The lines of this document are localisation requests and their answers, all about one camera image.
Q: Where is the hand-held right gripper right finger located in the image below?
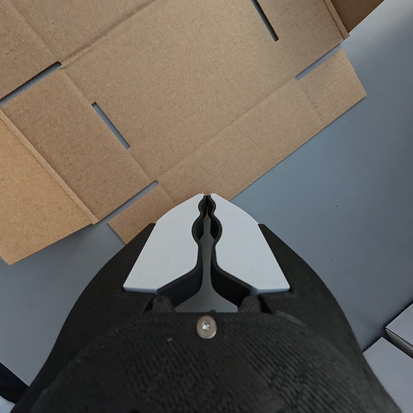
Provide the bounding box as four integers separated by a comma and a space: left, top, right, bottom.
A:
208, 193, 290, 313

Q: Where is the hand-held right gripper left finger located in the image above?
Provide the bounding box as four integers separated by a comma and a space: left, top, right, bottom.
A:
123, 193, 207, 305

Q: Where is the white cardboard box brown inside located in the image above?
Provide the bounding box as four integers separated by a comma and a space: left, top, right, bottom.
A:
0, 0, 386, 266

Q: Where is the stack of white boxes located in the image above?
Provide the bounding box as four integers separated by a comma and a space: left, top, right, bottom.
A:
363, 302, 413, 413

